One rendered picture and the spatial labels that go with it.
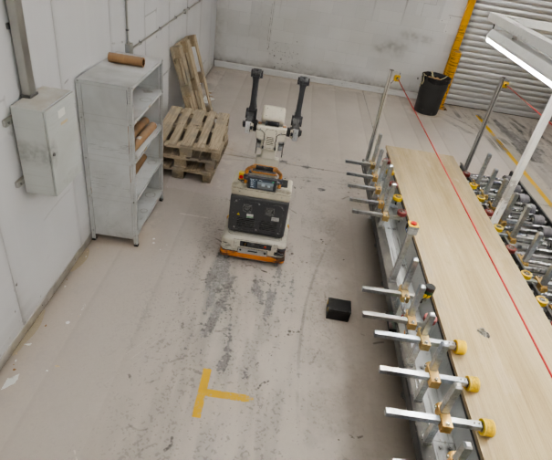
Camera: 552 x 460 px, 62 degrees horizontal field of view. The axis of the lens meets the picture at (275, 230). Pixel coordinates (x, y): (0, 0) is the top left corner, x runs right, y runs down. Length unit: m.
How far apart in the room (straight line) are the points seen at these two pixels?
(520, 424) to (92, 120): 3.58
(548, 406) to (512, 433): 0.33
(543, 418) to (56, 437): 2.77
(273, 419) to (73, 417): 1.29
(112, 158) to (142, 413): 2.09
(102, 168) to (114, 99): 0.65
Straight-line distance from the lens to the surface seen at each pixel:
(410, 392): 2.85
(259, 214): 4.21
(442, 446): 2.83
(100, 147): 4.17
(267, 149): 4.26
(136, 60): 4.36
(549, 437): 2.80
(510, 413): 2.78
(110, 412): 3.39
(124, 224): 4.50
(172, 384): 3.48
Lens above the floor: 2.81
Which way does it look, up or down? 34 degrees down
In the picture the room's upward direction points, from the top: 10 degrees clockwise
